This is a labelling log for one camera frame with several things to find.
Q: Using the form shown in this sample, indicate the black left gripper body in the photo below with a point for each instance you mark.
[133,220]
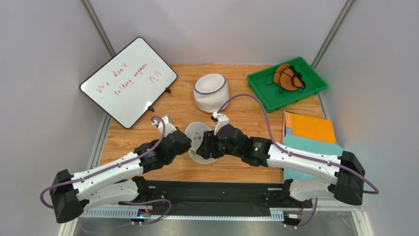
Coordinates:
[185,149]

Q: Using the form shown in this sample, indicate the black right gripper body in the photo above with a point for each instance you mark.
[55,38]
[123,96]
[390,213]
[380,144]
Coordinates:
[204,148]

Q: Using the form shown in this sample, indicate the beige-trimmed white mesh bag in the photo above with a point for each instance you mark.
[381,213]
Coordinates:
[195,131]

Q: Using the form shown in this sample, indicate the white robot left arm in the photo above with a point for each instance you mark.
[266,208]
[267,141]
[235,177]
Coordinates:
[115,182]

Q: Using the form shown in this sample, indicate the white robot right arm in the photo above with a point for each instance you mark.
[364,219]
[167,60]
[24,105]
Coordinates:
[338,176]

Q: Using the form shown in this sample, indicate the blue-trimmed white mesh bag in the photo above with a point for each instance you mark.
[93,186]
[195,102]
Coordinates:
[211,92]

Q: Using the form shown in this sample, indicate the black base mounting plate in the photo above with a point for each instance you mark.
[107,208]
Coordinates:
[194,198]

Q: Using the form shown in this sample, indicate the green plastic tray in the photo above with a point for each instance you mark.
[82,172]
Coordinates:
[271,99]

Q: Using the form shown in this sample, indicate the teal folder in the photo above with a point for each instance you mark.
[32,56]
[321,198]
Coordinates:
[308,145]

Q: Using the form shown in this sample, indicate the whiteboard with red writing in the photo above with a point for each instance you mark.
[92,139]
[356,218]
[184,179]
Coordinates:
[130,83]

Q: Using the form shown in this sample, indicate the orange clip file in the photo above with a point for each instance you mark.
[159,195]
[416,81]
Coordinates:
[318,129]

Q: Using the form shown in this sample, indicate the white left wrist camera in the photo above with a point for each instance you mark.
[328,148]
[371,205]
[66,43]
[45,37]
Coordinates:
[164,124]

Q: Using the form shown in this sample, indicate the brown cloth with black strap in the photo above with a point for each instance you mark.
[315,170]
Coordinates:
[287,78]

